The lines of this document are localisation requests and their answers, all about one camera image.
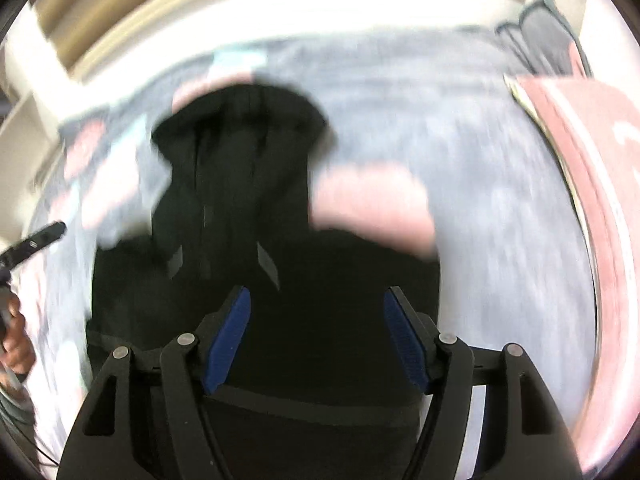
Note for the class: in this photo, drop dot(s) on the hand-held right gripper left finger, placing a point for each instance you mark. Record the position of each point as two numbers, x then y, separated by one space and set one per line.
229 342

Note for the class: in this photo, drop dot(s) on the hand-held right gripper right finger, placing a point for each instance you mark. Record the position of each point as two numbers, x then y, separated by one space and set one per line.
406 342

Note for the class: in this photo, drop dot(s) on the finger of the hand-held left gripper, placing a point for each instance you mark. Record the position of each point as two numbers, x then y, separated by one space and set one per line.
35 244

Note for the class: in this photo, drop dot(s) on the black pants with white stripe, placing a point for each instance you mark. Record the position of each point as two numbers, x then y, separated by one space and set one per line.
250 185

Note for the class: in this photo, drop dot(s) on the person's left hand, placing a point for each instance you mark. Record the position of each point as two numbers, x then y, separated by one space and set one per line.
17 342

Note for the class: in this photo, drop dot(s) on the grey floral blanket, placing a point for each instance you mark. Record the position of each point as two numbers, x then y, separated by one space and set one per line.
450 110

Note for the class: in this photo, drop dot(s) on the beige striped window blind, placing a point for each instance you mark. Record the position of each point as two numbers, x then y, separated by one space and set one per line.
125 0

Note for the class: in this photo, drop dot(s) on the pink pillow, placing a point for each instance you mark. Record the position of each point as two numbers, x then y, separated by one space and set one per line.
615 185

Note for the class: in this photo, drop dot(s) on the grey pillow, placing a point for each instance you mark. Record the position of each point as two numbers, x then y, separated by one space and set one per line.
545 35

